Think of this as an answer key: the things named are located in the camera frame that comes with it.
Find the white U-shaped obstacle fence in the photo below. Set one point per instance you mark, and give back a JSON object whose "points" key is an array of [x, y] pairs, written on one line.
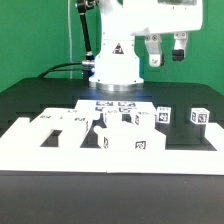
{"points": [[54, 145]]}

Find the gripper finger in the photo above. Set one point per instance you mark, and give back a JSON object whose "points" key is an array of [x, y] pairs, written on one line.
{"points": [[180, 45], [153, 46]]}

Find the white chair seat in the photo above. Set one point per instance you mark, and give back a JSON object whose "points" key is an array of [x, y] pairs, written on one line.
{"points": [[129, 137]]}

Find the white chair back frame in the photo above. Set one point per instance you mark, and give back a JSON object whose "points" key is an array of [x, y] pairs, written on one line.
{"points": [[68, 127]]}

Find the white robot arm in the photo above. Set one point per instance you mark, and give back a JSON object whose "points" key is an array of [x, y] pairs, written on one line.
{"points": [[117, 67]]}

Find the white base tag plate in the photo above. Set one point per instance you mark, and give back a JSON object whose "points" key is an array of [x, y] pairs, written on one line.
{"points": [[123, 107]]}

